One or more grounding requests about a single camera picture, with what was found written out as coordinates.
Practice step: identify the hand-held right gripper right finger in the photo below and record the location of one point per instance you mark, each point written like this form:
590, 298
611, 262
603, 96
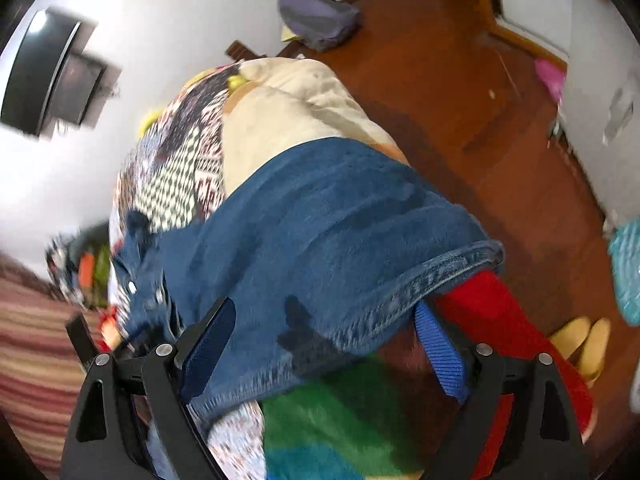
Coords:
440, 355

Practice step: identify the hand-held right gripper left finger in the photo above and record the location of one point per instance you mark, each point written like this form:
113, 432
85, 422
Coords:
210, 345

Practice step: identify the blue denim jacket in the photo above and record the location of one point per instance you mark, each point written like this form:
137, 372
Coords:
320, 240

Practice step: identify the striped curtain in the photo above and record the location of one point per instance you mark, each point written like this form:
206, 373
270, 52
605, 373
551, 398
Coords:
35, 360

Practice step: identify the orange box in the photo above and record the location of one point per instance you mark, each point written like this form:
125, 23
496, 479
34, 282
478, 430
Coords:
86, 269

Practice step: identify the green box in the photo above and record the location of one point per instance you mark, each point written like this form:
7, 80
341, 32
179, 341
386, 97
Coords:
101, 265

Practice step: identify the red printed fleece blanket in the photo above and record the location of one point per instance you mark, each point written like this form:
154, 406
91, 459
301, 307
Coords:
505, 310

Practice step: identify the yellow slipper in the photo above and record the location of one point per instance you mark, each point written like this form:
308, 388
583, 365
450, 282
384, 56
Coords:
595, 350
570, 335

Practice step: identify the patterned patchwork bedsheet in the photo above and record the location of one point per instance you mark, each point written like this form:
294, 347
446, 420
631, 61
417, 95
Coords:
175, 150

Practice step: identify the teal cloth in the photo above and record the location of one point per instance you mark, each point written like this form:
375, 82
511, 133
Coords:
627, 270

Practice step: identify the yellow cloth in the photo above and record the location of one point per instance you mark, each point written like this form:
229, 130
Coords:
150, 120

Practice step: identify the cream blanket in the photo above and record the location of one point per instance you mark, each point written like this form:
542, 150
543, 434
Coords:
290, 110

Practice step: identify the pink bag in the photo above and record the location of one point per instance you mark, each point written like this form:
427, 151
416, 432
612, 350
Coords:
550, 77

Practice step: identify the white cabinet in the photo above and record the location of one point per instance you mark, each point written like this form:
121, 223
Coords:
610, 60

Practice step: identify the grey bag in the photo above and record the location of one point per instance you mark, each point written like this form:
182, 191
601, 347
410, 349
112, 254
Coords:
315, 17

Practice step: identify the black wall television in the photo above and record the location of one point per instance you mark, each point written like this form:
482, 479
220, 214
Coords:
35, 75

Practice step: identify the wooden bed frame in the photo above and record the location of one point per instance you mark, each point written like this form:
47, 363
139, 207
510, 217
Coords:
242, 51

